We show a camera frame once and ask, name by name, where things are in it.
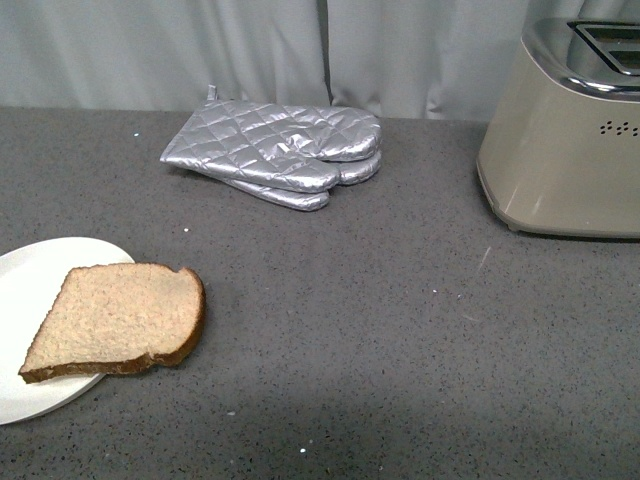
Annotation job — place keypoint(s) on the brown bread slice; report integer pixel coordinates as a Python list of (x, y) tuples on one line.
[(118, 319)]

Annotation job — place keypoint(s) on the white round plate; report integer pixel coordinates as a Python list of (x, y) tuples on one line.
[(31, 278)]

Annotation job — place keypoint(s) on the beige metal toaster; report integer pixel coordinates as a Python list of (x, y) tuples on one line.
[(561, 153)]

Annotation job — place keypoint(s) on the silver quilted oven mitt bottom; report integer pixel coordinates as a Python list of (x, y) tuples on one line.
[(350, 173)]

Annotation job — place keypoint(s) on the silver quilted oven mitt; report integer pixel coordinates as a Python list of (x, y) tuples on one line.
[(350, 173), (298, 149)]

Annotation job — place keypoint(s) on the silver quilted oven mitt top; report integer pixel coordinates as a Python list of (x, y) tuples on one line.
[(298, 149)]

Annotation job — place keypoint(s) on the grey curtain backdrop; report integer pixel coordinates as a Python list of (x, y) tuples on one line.
[(411, 59)]

